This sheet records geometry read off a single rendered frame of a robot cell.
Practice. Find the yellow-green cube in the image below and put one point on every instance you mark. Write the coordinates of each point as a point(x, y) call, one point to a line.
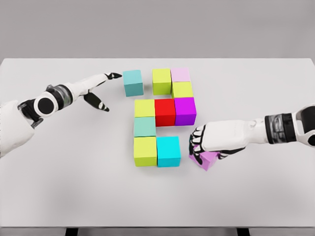
point(161, 81)
point(182, 89)
point(144, 108)
point(145, 151)

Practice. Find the pale teal cube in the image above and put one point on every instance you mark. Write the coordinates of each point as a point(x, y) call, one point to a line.
point(133, 82)

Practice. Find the red cube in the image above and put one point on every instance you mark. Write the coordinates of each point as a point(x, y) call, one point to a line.
point(165, 111)

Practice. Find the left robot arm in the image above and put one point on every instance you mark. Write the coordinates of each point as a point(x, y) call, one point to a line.
point(37, 108)

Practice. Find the pale pink cube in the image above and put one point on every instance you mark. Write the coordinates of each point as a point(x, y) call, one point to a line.
point(180, 74)

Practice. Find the orchid pink cube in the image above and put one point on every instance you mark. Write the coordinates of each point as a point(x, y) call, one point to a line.
point(208, 160)

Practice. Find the bright cyan cube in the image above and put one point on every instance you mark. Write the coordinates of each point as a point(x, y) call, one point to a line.
point(168, 151)

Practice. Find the mint green cube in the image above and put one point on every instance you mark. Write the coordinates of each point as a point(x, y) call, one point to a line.
point(144, 126)

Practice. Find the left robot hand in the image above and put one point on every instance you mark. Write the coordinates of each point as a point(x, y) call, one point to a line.
point(94, 82)

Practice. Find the purple cube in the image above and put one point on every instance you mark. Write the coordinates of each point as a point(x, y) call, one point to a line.
point(185, 110)

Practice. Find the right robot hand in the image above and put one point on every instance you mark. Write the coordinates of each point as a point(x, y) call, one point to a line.
point(221, 136)

